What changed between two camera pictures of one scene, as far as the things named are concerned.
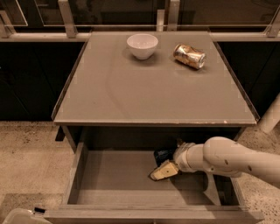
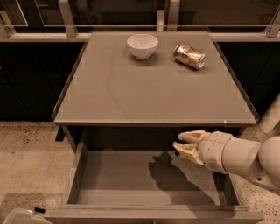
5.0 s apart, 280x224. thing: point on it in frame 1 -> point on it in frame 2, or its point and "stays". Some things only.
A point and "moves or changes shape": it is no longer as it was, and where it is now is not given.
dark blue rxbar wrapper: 162,155 moves or changes shape
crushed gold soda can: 189,55 stays
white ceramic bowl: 143,45 stays
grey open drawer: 115,186 stays
